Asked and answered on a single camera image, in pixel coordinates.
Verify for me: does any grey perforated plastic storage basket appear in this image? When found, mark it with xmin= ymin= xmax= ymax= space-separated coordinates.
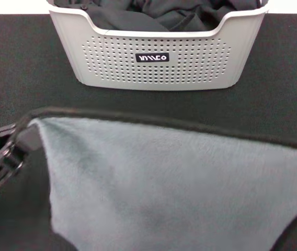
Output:
xmin=46 ymin=0 xmax=270 ymax=92

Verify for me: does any black crumpled cloth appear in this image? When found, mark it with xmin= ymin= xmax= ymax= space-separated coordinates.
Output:
xmin=53 ymin=0 xmax=264 ymax=32

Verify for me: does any grey yellow towel black trim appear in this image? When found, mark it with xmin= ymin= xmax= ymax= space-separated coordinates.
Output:
xmin=20 ymin=106 xmax=297 ymax=251

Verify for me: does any black tablecloth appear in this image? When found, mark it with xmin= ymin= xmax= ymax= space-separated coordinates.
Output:
xmin=0 ymin=13 xmax=297 ymax=251

